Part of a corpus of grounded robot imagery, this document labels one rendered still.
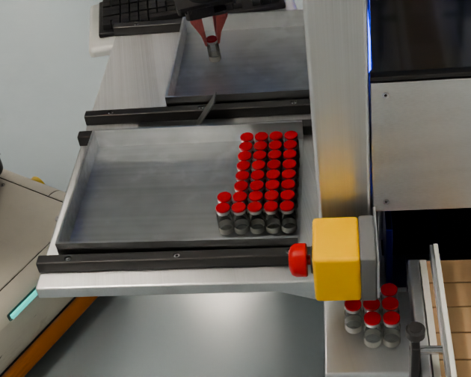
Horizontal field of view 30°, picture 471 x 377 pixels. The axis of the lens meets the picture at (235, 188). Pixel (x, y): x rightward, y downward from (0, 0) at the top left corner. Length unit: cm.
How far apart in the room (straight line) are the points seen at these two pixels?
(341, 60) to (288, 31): 74
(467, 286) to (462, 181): 14
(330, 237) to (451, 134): 18
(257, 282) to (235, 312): 114
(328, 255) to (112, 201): 45
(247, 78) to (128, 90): 21
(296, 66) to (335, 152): 58
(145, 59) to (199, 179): 38
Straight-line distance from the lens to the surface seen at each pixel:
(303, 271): 102
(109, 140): 143
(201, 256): 119
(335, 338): 110
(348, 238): 100
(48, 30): 365
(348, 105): 95
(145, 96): 154
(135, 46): 169
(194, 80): 155
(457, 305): 107
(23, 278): 215
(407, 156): 100
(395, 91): 95
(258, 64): 157
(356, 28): 90
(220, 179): 133
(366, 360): 108
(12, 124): 315
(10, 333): 213
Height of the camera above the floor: 174
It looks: 41 degrees down
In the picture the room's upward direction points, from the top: 9 degrees counter-clockwise
